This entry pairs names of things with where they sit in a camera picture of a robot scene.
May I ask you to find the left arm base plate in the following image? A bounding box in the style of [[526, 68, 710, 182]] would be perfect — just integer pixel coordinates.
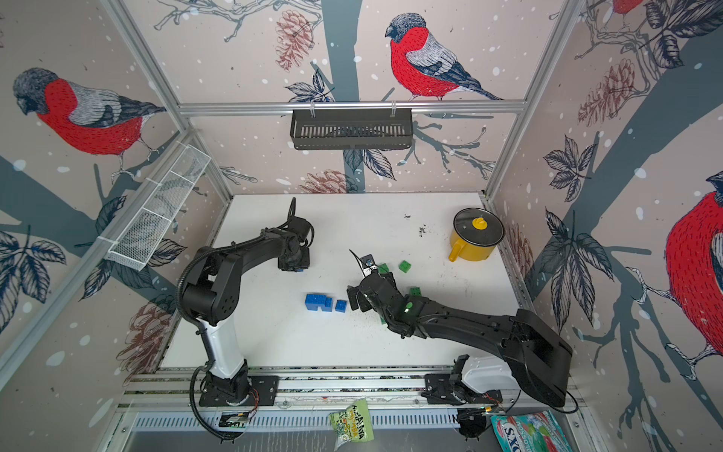
[[200, 374, 280, 408]]

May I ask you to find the blue long lego brick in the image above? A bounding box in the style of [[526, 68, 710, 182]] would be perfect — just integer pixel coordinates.
[[304, 294, 333, 312]]

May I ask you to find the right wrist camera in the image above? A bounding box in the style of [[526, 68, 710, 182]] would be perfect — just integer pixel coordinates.
[[359, 254, 378, 277]]

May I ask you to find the green snack packet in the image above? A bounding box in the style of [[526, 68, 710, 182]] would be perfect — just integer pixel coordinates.
[[329, 399, 375, 451]]

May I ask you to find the white wire mesh shelf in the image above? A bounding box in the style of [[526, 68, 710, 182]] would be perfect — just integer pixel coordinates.
[[105, 144, 211, 270]]

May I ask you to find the colourful tissue packet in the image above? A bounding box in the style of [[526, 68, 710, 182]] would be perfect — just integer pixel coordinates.
[[491, 411, 574, 452]]

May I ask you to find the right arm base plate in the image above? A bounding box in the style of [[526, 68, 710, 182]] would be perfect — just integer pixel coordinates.
[[421, 374, 503, 406]]

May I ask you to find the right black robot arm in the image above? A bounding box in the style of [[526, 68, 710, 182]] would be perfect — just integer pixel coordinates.
[[346, 271, 572, 409]]

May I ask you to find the yellow pot with lid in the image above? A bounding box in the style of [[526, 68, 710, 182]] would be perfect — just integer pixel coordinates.
[[448, 207, 506, 262]]

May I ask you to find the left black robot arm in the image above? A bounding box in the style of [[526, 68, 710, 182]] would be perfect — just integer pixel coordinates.
[[176, 216, 314, 397]]

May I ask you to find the black hanging wire basket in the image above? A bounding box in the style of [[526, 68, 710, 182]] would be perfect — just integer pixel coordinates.
[[290, 109, 413, 151]]

